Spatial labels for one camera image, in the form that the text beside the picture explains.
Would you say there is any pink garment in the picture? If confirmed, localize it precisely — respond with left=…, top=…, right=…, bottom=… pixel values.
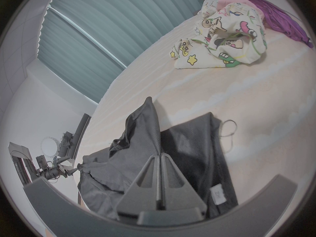
left=217, top=0, right=264, bottom=22

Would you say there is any white printed garment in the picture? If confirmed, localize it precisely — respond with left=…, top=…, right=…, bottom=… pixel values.
left=170, top=3, right=268, bottom=69

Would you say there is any dark grey chest of drawers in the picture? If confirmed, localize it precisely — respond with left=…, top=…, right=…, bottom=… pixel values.
left=66, top=113, right=92, bottom=163

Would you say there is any blue-green curtain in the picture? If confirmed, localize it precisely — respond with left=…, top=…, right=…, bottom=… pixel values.
left=47, top=0, right=209, bottom=69
left=37, top=9, right=128, bottom=105

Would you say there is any round white mirror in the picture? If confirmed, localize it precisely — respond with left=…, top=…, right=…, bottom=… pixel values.
left=41, top=137, right=59, bottom=160

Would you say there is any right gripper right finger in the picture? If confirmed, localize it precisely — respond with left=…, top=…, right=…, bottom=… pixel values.
left=160, top=154, right=207, bottom=215

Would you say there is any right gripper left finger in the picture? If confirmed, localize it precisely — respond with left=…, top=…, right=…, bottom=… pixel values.
left=116, top=155, right=160, bottom=216

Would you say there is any purple garment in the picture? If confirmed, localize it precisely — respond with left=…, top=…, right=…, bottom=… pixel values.
left=237, top=0, right=313, bottom=48

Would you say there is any black T-shirt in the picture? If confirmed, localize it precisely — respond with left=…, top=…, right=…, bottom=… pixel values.
left=77, top=96, right=238, bottom=219

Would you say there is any small black garment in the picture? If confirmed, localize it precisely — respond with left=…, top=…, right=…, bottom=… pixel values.
left=60, top=132, right=72, bottom=147

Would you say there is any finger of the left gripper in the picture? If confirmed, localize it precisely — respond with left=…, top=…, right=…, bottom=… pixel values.
left=63, top=166, right=78, bottom=176

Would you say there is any bed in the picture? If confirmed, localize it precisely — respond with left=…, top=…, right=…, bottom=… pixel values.
left=78, top=0, right=316, bottom=210

